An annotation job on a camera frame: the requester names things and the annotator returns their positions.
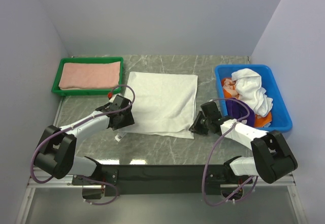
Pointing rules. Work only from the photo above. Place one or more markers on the green plastic tray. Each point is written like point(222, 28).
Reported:
point(57, 90)

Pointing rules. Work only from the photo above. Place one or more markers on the blue plastic bin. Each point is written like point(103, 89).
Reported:
point(281, 120)

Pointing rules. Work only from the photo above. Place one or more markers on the orange towel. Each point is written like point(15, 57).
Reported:
point(229, 88)

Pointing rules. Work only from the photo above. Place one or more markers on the white crumpled towel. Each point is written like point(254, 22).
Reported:
point(250, 90)

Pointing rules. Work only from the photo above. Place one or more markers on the aluminium frame rail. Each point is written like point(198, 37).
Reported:
point(163, 194)

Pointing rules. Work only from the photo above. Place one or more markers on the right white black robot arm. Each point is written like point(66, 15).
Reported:
point(272, 157)

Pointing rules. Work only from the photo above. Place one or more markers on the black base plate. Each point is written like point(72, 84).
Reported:
point(163, 179)

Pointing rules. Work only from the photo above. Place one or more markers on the purple towel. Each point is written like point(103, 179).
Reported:
point(238, 110)

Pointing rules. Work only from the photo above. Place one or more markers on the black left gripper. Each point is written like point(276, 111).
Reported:
point(128, 120)

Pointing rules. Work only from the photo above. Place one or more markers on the pink towel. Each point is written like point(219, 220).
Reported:
point(89, 75)

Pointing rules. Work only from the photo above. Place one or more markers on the large white waffle towel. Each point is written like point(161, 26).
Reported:
point(165, 104)

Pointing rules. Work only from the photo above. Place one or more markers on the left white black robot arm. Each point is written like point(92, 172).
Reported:
point(55, 152)

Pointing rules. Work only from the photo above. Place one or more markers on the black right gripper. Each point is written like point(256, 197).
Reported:
point(195, 127)

